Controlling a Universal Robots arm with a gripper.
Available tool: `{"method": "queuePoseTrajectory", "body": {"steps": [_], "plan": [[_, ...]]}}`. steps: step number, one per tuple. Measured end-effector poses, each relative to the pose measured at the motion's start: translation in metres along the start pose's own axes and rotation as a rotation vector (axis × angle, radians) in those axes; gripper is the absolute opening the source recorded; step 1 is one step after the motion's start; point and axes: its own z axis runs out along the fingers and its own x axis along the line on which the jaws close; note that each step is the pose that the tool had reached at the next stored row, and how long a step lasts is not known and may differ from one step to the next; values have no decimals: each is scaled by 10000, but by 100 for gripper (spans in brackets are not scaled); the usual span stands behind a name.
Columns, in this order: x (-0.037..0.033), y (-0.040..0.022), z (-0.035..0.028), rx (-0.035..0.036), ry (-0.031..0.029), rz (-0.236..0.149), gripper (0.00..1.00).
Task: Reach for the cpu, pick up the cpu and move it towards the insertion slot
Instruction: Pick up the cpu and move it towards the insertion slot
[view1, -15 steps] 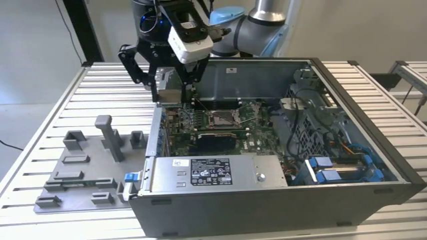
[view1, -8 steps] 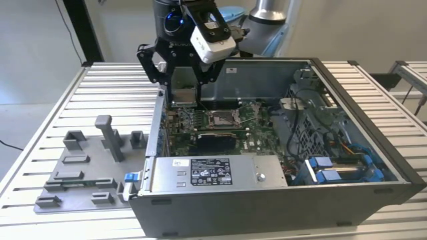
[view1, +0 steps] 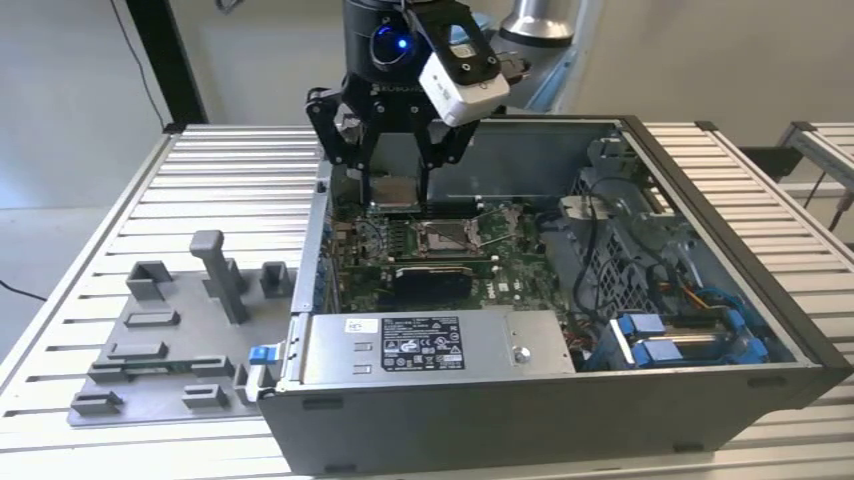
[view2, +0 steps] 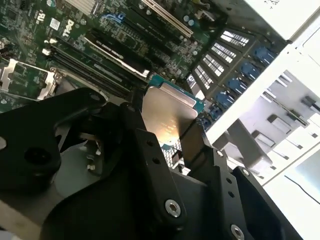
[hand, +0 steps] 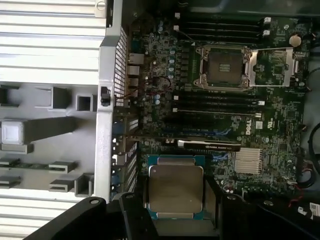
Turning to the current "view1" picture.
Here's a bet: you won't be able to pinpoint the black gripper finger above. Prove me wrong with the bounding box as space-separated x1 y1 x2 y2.
416 118 482 205
304 86 383 207

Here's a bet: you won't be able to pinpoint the silver CPU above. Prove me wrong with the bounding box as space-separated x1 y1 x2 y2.
368 175 423 212

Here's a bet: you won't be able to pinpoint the CPU socket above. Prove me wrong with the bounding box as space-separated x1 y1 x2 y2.
414 218 483 254

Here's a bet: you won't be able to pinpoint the long black RAM slot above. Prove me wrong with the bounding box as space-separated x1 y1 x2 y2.
390 251 499 264

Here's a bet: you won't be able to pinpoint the thin metal locking lever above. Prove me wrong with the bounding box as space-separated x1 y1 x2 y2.
474 208 535 247

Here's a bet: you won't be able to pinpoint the green motherboard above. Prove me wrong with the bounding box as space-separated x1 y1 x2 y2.
330 197 583 322

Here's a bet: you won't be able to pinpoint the grey metal disk bay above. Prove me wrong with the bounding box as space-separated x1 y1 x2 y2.
539 139 769 372

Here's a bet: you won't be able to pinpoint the silver power supply unit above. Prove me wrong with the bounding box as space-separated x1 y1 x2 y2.
292 309 578 385

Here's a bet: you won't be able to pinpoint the blue disk carrier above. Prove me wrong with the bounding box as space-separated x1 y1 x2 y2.
629 338 687 368
610 311 669 338
234 341 290 404

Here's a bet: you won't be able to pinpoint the black box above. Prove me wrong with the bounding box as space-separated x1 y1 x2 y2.
737 145 803 184

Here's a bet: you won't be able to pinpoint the grey parts rack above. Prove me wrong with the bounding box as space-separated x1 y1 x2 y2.
68 229 300 429

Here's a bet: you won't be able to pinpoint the green RAM stick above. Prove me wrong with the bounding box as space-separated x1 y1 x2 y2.
92 357 226 376

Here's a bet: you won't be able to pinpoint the black open PC case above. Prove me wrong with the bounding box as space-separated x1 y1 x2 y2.
256 113 854 475

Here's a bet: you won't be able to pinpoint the metal slat side table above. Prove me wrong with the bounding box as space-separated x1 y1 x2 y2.
779 119 854 187

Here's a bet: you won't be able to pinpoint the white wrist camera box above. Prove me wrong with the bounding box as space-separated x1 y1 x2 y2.
418 49 512 128

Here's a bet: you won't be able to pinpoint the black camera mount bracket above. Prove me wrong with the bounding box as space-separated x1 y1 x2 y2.
399 0 503 87

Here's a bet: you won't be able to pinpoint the black upright post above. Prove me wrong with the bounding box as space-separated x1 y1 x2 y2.
124 0 210 127

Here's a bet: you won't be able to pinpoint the thin black wall cable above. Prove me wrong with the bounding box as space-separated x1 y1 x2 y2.
108 0 168 133

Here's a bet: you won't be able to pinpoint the black floor cable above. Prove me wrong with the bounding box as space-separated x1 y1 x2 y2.
0 279 48 302

